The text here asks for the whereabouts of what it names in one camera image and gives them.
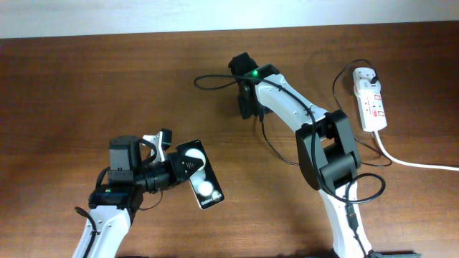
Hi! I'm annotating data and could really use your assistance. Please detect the black smartphone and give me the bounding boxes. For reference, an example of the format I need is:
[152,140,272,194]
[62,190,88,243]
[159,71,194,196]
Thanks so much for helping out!
[176,140,224,210]

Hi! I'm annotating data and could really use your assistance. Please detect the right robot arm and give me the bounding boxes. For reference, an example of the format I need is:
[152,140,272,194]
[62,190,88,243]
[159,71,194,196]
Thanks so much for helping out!
[228,52,417,257]

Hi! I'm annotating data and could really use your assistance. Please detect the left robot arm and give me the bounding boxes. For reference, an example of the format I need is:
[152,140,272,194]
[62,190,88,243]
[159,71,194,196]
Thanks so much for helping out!
[73,135,206,257]

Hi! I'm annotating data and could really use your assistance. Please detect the white USB charger plug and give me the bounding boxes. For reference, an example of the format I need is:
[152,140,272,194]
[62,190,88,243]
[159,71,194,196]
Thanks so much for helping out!
[354,79,381,97]

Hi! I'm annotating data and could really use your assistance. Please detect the white power strip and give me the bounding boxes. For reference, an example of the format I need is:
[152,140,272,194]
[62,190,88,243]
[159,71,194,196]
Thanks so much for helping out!
[351,67,388,133]

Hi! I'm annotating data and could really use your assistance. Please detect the white power strip cord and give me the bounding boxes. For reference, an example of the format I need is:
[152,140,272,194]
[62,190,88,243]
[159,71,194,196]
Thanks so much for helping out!
[371,130,459,172]

